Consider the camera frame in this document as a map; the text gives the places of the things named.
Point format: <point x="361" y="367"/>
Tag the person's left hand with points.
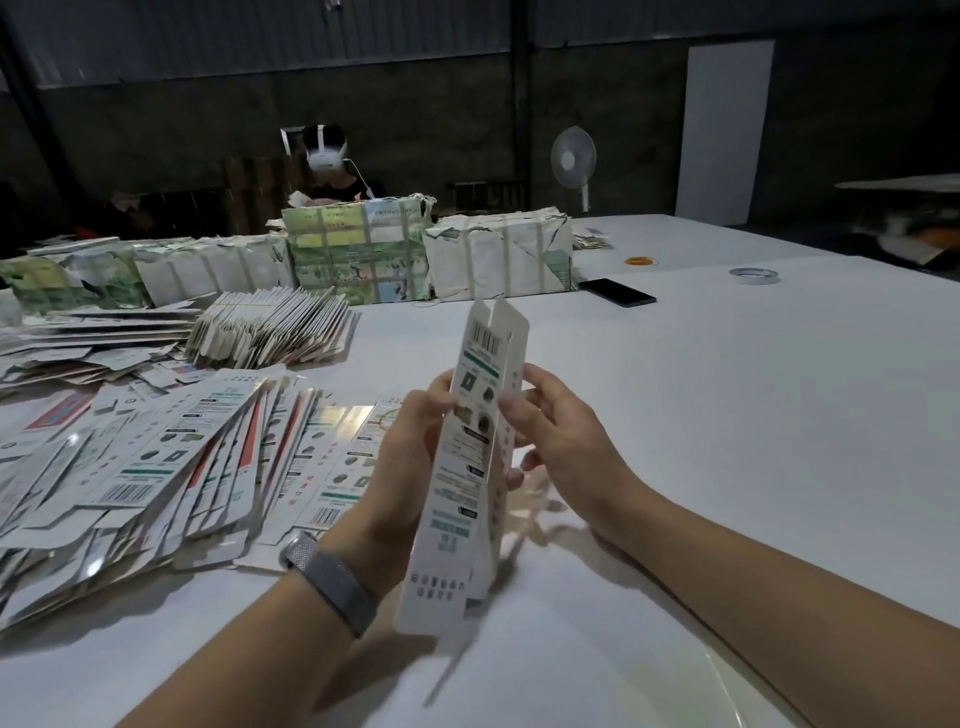
<point x="405" y="480"/>

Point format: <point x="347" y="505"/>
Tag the person's right hand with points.
<point x="578" y="450"/>

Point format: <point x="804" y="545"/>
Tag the white toothbrush carton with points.
<point x="458" y="495"/>

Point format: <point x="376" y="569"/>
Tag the fanned stack of white cartons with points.
<point x="270" y="330"/>

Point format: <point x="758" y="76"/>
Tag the pile of cartons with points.
<point x="143" y="458"/>

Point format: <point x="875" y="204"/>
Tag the person's left forearm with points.
<point x="240" y="668"/>

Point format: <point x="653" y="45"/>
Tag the person's right forearm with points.
<point x="810" y="623"/>

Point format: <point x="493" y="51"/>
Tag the grey band wristwatch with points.
<point x="333" y="585"/>

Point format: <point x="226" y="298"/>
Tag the black smartphone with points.
<point x="618" y="293"/>

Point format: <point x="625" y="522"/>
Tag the small orange tape roll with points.
<point x="639" y="261"/>

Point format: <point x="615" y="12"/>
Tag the small white paper stack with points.
<point x="591" y="240"/>

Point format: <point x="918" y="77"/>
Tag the green printed wrapped bundle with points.
<point x="360" y="252"/>

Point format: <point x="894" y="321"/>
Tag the white tape roll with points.
<point x="735" y="276"/>

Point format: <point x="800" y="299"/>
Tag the dark wooden chair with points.
<point x="486" y="197"/>

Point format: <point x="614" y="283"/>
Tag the white standing fan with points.
<point x="573" y="156"/>

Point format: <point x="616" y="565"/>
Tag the row of white wrapped bundles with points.
<point x="150" y="275"/>

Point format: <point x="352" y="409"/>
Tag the white board panel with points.
<point x="725" y="135"/>

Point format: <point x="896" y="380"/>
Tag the cluttered side table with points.
<point x="903" y="222"/>

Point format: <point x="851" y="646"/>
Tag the white head-mounted camera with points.
<point x="326" y="155"/>

